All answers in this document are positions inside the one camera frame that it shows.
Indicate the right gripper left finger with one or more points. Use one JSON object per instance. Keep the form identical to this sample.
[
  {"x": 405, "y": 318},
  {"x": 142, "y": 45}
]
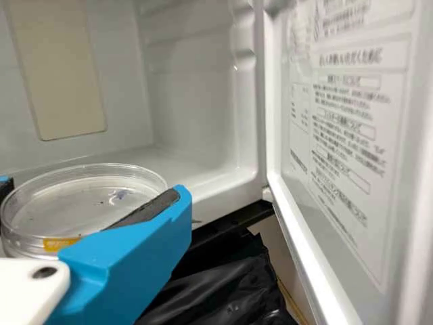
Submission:
[{"x": 5, "y": 188}]

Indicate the petri dish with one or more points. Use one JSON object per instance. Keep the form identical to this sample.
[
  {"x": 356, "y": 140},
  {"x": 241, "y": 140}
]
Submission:
[{"x": 67, "y": 203}]

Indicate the white incubator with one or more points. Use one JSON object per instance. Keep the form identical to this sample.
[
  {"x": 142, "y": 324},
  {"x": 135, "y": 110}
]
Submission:
[{"x": 186, "y": 101}]

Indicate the incubator door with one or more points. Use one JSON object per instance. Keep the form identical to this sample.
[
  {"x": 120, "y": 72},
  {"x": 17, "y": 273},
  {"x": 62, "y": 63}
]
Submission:
[{"x": 338, "y": 135}]

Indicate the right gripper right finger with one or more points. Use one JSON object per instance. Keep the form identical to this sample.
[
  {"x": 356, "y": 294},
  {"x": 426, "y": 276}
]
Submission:
[{"x": 128, "y": 271}]

